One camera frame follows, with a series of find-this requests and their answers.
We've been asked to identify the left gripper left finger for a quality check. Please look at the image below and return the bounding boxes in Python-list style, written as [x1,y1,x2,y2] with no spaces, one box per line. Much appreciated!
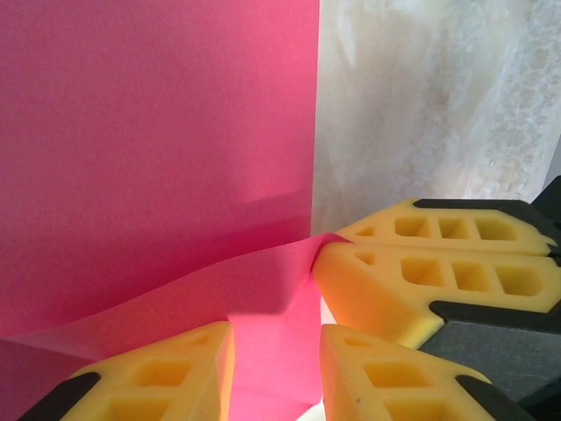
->
[17,320,236,421]

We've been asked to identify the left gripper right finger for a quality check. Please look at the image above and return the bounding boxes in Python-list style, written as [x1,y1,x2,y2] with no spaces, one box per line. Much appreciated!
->
[318,323,536,421]

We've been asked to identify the pink paper sheet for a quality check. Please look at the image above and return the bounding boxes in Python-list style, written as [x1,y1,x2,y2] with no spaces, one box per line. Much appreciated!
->
[0,0,328,421]

